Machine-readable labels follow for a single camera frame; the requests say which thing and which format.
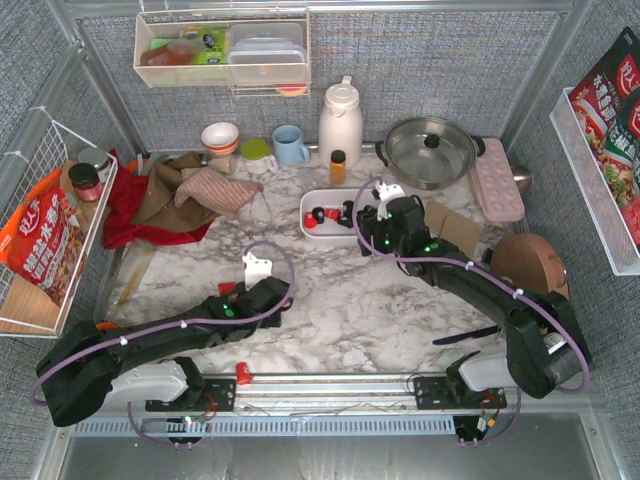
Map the round wooden cutting board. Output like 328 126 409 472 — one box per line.
490 233 569 299

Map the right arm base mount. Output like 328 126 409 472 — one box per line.
412 351 507 410

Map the pink striped cloth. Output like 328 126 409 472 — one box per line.
174 167 263 219

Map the orange cup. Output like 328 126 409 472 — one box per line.
96 321 119 331

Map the purple knife handle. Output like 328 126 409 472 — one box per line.
432 326 501 346

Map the red cloth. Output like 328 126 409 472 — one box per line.
103 166 213 249

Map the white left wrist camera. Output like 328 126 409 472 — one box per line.
242 252 273 290

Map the brown cardboard piece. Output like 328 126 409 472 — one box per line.
425 201 482 258

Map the green lid white cup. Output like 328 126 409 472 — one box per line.
241 138 278 175

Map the white wire basket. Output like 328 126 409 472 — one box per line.
1 106 118 338
549 87 639 277

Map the right white wire basket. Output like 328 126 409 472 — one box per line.
549 87 639 277

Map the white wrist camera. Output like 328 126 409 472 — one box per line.
242 252 273 290
372 180 406 218

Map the red seasoning packet left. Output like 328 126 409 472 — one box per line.
1 168 83 306

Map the red seasoning packet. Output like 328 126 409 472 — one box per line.
569 27 639 246
1 168 83 306

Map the white orange striped bowl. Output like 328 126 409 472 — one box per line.
200 122 239 155

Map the orange spice bottle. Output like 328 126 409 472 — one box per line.
329 150 346 185

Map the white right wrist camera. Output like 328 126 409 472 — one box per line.
372 180 406 218

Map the blue mug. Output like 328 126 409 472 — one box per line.
272 125 310 166

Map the white thermos jug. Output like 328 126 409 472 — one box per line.
318 75 364 170

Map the steel pot with lid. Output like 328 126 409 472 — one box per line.
374 117 486 190

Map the silver lid jar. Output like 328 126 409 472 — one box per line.
78 147 111 184

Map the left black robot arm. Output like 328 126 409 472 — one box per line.
36 276 292 427

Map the clear plastic food container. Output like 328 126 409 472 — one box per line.
226 22 307 86

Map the red coffee capsule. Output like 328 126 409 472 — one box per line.
235 362 253 385
303 212 318 230
324 208 342 222
218 282 237 295

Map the left white wire basket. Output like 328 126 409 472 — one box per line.
1 106 118 338

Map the pink egg tray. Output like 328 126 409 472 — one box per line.
469 137 525 223

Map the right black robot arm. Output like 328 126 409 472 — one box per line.
353 197 591 399

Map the dark lid jar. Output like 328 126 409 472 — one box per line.
68 163 103 202

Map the red seasoning packet right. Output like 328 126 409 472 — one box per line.
569 27 639 246

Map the cream wall storage bin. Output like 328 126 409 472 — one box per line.
133 8 311 96

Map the steel ladle bowl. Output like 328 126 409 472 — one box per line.
511 165 533 195

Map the black coffee capsule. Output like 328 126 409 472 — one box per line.
311 207 325 224
336 200 354 229

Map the brown cloth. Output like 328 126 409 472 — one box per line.
132 152 219 233

